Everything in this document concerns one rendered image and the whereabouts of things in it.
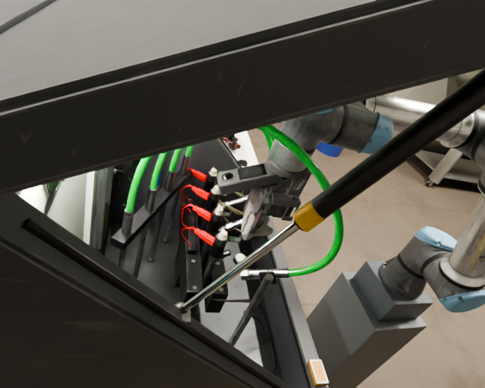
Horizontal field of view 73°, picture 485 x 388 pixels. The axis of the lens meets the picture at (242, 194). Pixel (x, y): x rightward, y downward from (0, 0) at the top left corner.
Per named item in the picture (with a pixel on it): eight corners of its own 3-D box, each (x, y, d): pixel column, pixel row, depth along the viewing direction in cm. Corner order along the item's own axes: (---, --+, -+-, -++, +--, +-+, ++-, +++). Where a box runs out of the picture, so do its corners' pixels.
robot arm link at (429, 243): (420, 251, 115) (446, 223, 108) (443, 282, 105) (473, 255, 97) (393, 246, 112) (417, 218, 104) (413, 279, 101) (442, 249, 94)
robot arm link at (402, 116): (500, 105, 81) (319, 62, 69) (536, 125, 72) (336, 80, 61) (469, 145, 87) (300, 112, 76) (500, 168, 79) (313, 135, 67)
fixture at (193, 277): (212, 328, 86) (229, 293, 77) (174, 327, 82) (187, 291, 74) (204, 235, 112) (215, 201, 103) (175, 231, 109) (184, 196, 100)
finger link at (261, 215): (256, 239, 67) (272, 207, 62) (249, 238, 67) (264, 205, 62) (252, 222, 71) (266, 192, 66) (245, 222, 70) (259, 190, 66)
